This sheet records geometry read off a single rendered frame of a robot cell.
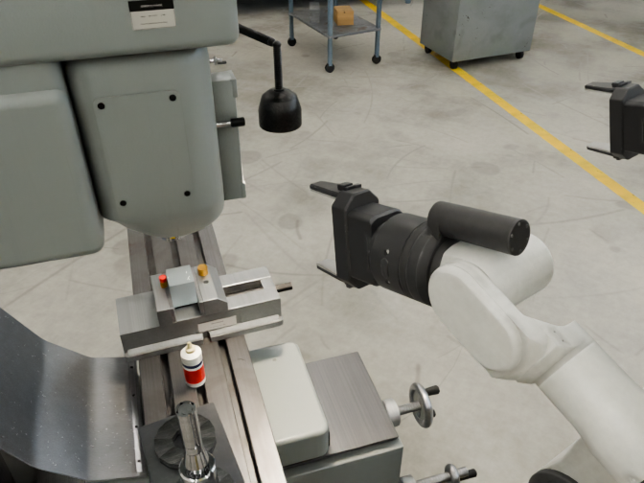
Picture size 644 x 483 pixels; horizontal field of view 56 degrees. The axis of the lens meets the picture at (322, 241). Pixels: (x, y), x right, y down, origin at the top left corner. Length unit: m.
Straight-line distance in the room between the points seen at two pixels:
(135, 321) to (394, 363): 1.45
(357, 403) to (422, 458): 0.85
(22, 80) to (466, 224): 0.56
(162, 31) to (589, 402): 0.62
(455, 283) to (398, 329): 2.17
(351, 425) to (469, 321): 0.92
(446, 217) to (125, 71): 0.46
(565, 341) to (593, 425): 0.07
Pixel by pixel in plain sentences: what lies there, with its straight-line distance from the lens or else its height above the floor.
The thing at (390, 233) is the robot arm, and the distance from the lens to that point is 0.64.
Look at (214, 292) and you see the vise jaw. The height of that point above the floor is 1.04.
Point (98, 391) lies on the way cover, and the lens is 1.41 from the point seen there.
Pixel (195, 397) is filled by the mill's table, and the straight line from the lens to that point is 1.28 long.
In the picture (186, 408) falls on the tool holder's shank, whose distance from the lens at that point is 0.76.
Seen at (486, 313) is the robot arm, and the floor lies 1.53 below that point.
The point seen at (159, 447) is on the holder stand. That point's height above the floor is 1.13.
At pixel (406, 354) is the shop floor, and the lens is 2.63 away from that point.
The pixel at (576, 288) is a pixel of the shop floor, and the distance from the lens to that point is 3.15.
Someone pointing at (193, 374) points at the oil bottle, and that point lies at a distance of 1.26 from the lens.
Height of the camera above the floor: 1.89
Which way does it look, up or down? 36 degrees down
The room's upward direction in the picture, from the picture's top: straight up
